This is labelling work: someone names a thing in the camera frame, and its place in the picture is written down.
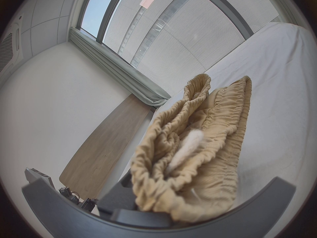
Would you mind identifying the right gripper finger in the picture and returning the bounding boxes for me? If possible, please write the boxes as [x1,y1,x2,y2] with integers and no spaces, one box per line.
[98,175,139,216]

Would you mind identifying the tan shorts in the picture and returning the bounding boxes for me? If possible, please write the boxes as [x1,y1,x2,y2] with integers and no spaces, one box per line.
[130,73,253,223]

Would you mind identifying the bed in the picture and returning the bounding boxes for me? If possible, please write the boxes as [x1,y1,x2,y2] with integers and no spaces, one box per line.
[59,21,317,228]

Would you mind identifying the grey-green curtain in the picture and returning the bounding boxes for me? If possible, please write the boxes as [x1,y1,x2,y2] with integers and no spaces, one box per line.
[68,27,172,109]

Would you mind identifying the window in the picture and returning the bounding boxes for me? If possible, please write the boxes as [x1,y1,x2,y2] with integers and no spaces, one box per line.
[80,0,282,95]

